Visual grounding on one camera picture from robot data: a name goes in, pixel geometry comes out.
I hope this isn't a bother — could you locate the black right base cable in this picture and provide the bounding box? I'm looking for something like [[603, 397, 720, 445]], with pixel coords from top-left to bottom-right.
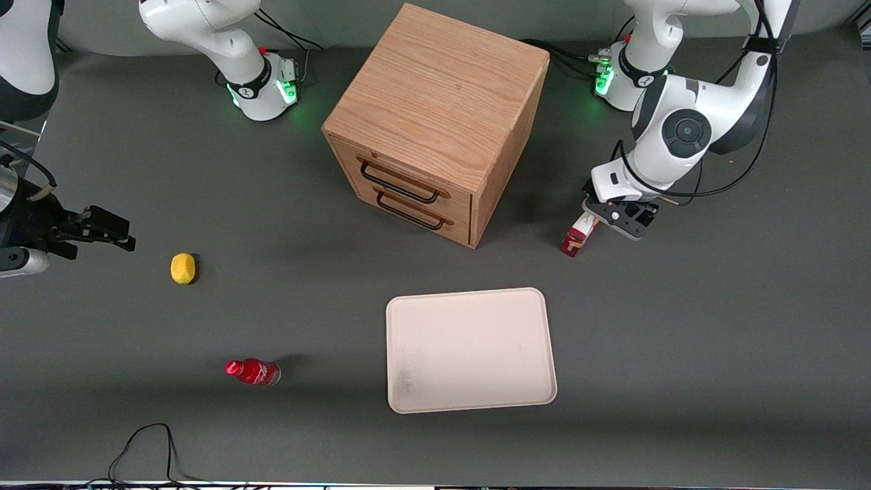
[[253, 7, 325, 52]]

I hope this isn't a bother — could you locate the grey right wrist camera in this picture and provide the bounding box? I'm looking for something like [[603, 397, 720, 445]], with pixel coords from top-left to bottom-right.
[[0, 247, 52, 278]]

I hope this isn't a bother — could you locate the thin black looped cable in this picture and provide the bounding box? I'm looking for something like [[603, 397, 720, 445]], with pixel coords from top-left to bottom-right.
[[108, 423, 205, 488]]

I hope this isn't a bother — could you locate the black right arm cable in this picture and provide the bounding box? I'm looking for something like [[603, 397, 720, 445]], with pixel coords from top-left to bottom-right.
[[0, 140, 57, 202]]

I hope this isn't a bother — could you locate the red cola bottle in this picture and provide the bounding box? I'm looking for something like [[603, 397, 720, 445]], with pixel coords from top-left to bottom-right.
[[225, 358, 282, 387]]

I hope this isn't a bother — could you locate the black left base cable bundle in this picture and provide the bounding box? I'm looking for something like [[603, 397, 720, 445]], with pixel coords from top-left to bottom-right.
[[519, 38, 604, 78]]

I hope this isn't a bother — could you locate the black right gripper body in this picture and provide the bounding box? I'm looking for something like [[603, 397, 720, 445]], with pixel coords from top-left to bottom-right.
[[0, 178, 86, 250]]

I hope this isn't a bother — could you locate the wooden drawer cabinet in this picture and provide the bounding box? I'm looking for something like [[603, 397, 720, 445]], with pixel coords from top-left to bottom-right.
[[322, 3, 551, 250]]

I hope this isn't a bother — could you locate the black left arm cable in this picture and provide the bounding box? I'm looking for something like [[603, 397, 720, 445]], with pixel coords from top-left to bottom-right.
[[614, 0, 781, 206]]

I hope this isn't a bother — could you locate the beige plastic tray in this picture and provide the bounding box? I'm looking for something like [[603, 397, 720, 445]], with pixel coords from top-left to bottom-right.
[[385, 287, 558, 414]]

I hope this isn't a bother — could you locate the red cookie box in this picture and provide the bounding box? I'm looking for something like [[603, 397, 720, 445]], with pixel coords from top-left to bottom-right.
[[560, 212, 602, 258]]

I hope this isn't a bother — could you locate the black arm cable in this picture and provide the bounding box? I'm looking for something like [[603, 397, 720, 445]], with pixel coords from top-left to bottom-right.
[[0, 140, 57, 202], [614, 0, 781, 206]]

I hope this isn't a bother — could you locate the wooden drawer front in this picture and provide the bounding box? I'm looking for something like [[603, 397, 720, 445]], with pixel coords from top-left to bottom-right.
[[329, 138, 473, 220], [338, 174, 472, 246]]

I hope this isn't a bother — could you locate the yellow lemon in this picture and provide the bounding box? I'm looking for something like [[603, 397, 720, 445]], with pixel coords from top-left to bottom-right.
[[169, 252, 197, 286]]

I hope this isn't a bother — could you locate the black metal drawer handle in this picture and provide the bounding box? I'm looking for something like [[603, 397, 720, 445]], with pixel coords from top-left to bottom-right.
[[358, 158, 450, 205], [374, 189, 455, 231]]

